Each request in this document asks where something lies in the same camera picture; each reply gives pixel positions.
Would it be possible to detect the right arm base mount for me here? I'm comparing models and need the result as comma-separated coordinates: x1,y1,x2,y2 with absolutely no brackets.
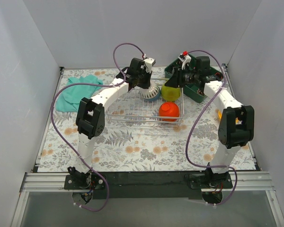
184,168,233,205

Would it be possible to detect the pink black rolled sock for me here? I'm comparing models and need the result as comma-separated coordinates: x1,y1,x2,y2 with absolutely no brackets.
196,88,205,96

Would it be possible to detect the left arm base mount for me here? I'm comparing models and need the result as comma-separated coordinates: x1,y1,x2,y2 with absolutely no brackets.
63,166,106,204

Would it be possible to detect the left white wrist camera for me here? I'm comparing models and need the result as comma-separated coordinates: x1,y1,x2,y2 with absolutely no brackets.
142,54,156,73

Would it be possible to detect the aluminium frame rail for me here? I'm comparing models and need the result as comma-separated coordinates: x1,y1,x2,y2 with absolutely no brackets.
20,171,275,192

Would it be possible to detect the floral patterned table mat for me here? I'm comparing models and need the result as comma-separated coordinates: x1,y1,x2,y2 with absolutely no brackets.
36,69,256,173

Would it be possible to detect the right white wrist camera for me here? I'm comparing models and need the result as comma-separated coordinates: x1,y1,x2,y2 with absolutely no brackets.
178,51,191,70

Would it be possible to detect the blue ceramic bowl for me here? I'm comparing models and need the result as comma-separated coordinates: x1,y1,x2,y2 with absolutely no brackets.
141,91,161,102

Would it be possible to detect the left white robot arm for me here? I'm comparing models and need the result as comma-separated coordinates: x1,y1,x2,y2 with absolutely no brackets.
68,58,156,189

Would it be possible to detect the teal cloth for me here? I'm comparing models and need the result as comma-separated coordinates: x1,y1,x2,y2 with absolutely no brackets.
55,75,103,113

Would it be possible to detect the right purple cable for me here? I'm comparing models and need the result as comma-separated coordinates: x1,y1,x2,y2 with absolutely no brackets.
186,50,239,209

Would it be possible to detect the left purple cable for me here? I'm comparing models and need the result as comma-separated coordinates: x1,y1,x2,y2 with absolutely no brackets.
51,43,110,212

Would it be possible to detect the green divided organizer tray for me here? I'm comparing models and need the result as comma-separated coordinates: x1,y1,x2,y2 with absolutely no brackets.
164,54,221,103

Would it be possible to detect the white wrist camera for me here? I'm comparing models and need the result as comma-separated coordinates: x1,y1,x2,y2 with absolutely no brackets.
178,51,191,70
142,54,156,73

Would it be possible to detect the lime green bowl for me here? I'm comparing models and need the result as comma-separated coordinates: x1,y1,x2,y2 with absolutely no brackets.
161,83,181,102

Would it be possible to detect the white striped ceramic bowl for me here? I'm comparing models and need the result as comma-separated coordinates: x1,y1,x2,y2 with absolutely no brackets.
140,81,161,101

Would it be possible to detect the red orange bowl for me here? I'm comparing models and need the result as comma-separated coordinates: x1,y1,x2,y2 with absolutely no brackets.
159,102,180,122

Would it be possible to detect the white wire dish rack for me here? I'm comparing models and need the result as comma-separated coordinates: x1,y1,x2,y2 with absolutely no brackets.
106,87,184,124

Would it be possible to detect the purple cable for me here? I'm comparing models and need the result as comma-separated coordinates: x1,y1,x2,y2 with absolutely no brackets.
186,50,239,209
51,43,110,212

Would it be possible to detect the grey black folded sock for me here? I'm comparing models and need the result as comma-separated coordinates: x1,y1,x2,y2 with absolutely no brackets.
171,67,178,75

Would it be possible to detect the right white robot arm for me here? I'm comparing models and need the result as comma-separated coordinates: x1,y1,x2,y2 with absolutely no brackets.
165,52,255,188

